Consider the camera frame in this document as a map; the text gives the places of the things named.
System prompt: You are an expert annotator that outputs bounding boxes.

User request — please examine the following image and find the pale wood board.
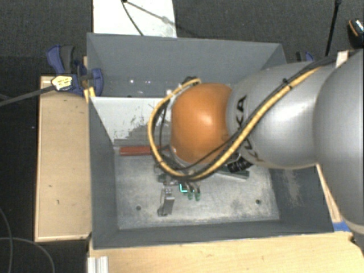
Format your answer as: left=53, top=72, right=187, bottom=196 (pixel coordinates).
left=34, top=74, right=93, bottom=243

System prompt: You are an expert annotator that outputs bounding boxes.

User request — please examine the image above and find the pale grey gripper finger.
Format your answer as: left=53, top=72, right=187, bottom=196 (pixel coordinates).
left=164, top=188, right=176, bottom=216
left=157, top=188, right=167, bottom=217

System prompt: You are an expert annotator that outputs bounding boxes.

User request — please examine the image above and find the red-brown flat block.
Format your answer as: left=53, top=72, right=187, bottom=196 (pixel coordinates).
left=119, top=145, right=160, bottom=158

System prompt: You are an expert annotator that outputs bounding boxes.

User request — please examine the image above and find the black cylinder on white bracket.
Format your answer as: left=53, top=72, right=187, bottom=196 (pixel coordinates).
left=226, top=155, right=253, bottom=173

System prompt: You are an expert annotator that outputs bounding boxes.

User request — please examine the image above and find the grey metal bin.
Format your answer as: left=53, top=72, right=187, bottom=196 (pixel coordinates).
left=85, top=32, right=335, bottom=250

